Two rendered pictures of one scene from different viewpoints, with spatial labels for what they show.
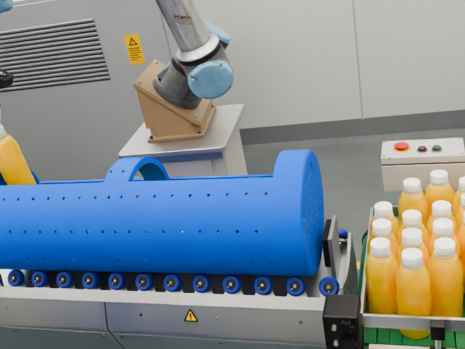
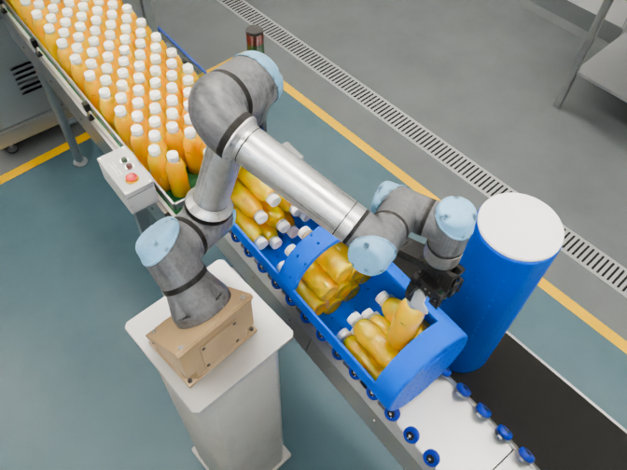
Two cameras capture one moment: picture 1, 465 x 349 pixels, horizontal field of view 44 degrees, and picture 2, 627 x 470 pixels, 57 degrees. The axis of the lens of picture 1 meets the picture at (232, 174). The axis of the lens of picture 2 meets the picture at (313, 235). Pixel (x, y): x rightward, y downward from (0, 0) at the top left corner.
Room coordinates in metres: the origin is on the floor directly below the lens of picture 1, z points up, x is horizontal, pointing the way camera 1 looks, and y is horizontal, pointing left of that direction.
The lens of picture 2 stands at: (2.10, 0.66, 2.51)
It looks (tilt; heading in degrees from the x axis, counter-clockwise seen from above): 54 degrees down; 209
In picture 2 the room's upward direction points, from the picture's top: 3 degrees clockwise
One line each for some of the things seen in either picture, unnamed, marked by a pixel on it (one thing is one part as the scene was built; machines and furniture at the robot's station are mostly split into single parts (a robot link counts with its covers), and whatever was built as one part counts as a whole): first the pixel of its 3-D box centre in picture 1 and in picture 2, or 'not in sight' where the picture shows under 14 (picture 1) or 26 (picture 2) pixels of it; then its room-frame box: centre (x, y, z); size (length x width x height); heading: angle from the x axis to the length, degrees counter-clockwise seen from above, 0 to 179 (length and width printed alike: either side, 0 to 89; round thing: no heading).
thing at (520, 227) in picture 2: not in sight; (520, 226); (0.77, 0.70, 1.03); 0.28 x 0.28 x 0.01
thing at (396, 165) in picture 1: (422, 164); (128, 179); (1.31, -0.49, 1.05); 0.20 x 0.10 x 0.10; 70
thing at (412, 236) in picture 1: (412, 236); not in sight; (0.97, -0.33, 1.08); 0.04 x 0.04 x 0.02
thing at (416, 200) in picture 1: (413, 219); (176, 174); (1.17, -0.41, 0.99); 0.07 x 0.07 x 0.18
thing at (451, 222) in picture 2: not in sight; (450, 227); (1.40, 0.57, 1.65); 0.09 x 0.08 x 0.11; 92
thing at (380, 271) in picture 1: (383, 283); not in sight; (0.96, -0.26, 0.99); 0.07 x 0.07 x 0.18
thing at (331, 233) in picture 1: (331, 249); not in sight; (1.11, -0.19, 0.99); 0.10 x 0.02 x 0.12; 160
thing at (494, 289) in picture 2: not in sight; (483, 294); (0.77, 0.70, 0.59); 0.28 x 0.28 x 0.88
